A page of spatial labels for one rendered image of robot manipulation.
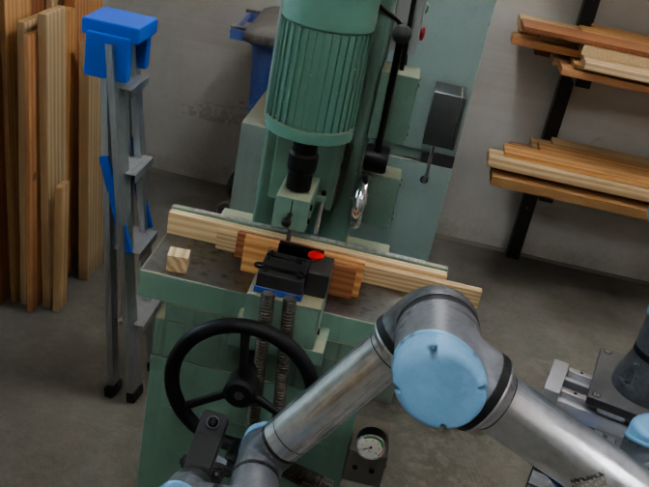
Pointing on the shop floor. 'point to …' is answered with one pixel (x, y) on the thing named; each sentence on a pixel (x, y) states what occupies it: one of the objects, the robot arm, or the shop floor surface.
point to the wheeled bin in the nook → (259, 78)
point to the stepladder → (124, 181)
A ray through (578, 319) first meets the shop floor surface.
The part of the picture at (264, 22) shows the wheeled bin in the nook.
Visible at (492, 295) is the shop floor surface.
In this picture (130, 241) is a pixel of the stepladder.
